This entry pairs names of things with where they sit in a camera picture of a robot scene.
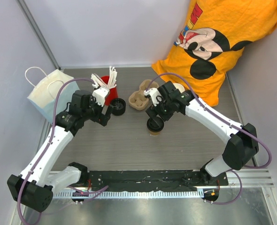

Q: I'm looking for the aluminium frame rail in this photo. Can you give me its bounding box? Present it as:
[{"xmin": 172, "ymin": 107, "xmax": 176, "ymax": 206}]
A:
[{"xmin": 16, "ymin": 0, "xmax": 61, "ymax": 69}]

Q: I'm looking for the bundle of wrapped white straws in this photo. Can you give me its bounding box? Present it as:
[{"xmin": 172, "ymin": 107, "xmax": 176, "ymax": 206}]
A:
[{"xmin": 90, "ymin": 66, "xmax": 119, "ymax": 90}]

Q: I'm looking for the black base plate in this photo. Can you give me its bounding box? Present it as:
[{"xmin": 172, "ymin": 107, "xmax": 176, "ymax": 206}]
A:
[{"xmin": 72, "ymin": 170, "xmax": 229, "ymax": 201}]

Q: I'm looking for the brown paper cup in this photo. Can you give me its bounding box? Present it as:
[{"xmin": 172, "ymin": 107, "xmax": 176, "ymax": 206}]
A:
[{"xmin": 149, "ymin": 130, "xmax": 161, "ymax": 136}]

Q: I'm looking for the stack of black lids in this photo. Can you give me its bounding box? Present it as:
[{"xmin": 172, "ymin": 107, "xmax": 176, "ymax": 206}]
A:
[{"xmin": 110, "ymin": 98, "xmax": 126, "ymax": 116}]

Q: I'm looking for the stack of paper cups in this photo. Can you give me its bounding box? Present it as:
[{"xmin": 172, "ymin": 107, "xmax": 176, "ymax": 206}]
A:
[{"xmin": 173, "ymin": 83, "xmax": 185, "ymax": 93}]

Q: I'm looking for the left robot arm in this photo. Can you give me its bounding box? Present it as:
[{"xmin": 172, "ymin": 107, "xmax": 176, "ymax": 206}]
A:
[{"xmin": 7, "ymin": 87, "xmax": 113, "ymax": 213}]

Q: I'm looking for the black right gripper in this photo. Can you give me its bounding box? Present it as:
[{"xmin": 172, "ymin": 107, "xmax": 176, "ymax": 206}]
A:
[{"xmin": 146, "ymin": 97, "xmax": 174, "ymax": 128}]

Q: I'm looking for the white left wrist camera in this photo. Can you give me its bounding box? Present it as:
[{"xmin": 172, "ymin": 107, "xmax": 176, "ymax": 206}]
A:
[{"xmin": 92, "ymin": 86, "xmax": 110, "ymax": 107}]

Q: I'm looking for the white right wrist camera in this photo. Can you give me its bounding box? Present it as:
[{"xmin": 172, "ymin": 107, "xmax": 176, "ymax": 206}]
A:
[{"xmin": 144, "ymin": 88, "xmax": 163, "ymax": 106}]

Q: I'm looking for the orange Mickey Mouse cloth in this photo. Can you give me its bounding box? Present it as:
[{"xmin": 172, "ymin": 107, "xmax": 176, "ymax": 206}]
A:
[{"xmin": 152, "ymin": 0, "xmax": 277, "ymax": 106}]

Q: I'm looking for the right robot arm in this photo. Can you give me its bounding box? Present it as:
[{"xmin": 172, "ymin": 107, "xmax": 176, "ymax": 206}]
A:
[{"xmin": 144, "ymin": 82, "xmax": 259, "ymax": 185}]

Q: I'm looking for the black coffee cup lid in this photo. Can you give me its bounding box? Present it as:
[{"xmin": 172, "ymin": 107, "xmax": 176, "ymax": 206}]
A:
[{"xmin": 146, "ymin": 117, "xmax": 164, "ymax": 132}]

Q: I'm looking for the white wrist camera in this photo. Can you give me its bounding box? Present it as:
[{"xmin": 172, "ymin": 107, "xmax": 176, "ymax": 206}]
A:
[
  {"xmin": 92, "ymin": 86, "xmax": 110, "ymax": 107},
  {"xmin": 144, "ymin": 88, "xmax": 163, "ymax": 106}
]

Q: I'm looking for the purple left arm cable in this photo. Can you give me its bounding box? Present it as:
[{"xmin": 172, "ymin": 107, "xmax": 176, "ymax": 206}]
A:
[{"xmin": 16, "ymin": 78, "xmax": 108, "ymax": 225}]

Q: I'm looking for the stack of cardboard cup carriers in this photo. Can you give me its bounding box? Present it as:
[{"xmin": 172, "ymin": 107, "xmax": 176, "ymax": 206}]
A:
[{"xmin": 128, "ymin": 79, "xmax": 151, "ymax": 111}]

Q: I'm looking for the red straw holder cup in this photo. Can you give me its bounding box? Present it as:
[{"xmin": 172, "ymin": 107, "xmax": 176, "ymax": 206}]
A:
[{"xmin": 101, "ymin": 76, "xmax": 118, "ymax": 106}]

